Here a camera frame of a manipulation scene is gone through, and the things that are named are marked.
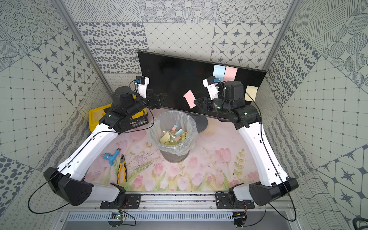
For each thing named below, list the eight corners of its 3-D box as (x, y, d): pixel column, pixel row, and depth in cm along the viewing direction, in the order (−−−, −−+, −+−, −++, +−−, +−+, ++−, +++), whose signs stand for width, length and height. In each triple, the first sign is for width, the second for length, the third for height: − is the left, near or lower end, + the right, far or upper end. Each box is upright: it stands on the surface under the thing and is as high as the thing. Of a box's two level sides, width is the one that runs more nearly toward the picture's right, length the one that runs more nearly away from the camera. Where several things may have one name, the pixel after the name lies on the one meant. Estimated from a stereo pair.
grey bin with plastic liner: (155, 168, 87) (144, 149, 66) (160, 135, 102) (152, 110, 81) (195, 168, 87) (197, 149, 66) (194, 135, 103) (196, 111, 81)
